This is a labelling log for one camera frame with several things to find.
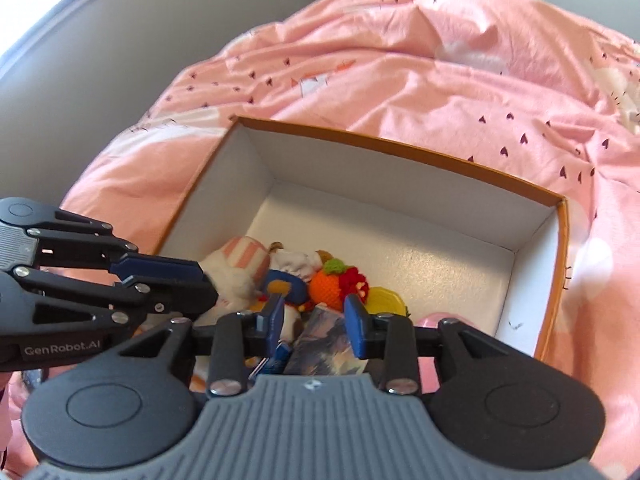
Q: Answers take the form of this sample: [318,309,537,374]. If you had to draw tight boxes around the white brown plush toy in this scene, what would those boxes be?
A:
[269,241,327,281]

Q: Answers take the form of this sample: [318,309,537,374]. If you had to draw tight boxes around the window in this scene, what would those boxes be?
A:
[0,0,133,58]

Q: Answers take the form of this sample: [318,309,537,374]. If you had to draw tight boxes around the pink printed blanket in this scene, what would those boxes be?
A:
[0,0,640,480]

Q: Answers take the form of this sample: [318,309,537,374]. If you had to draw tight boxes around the orange crochet fruit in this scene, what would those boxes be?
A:
[307,258,352,307]

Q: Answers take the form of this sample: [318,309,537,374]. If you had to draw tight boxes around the red crochet ball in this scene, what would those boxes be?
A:
[341,267,372,302]

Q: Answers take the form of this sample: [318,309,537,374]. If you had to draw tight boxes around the pink plastic toy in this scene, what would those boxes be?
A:
[414,312,475,332]

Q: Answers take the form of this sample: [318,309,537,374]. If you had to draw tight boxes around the yellow plastic toy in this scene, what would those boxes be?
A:
[366,286,410,318]

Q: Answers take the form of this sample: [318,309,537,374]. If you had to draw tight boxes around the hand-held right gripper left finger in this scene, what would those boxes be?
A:
[117,294,286,397]

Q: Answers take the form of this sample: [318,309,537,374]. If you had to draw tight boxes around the pink striped plush toy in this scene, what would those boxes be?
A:
[199,237,275,312]

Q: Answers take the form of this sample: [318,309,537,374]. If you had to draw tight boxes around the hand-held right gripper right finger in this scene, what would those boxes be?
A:
[344,294,493,395]

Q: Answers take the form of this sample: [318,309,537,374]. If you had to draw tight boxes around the blue penguin toy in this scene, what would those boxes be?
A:
[250,269,312,312]

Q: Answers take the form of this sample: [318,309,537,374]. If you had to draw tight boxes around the orange cardboard box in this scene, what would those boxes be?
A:
[152,116,571,361]

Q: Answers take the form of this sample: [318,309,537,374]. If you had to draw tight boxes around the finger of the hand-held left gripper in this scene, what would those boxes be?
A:
[12,266,222,328]
[27,209,203,287]

